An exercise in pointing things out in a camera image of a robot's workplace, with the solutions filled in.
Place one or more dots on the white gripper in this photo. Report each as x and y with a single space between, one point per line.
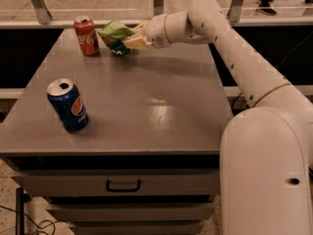
156 30

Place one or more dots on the green rice chip bag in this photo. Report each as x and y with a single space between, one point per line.
113 34

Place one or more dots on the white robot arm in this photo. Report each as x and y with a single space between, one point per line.
266 150

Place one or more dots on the red coke can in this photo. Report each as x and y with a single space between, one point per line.
86 36

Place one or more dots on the blue pepsi can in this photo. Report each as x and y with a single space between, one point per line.
66 100

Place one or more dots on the metal window railing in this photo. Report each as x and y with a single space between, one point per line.
32 13

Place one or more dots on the grey drawer cabinet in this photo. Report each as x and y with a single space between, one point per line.
156 115

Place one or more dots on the person legs in background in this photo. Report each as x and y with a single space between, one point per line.
265 8

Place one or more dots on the black stand leg left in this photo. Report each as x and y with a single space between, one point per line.
20 212

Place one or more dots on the black drawer handle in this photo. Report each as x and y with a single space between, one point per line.
123 187

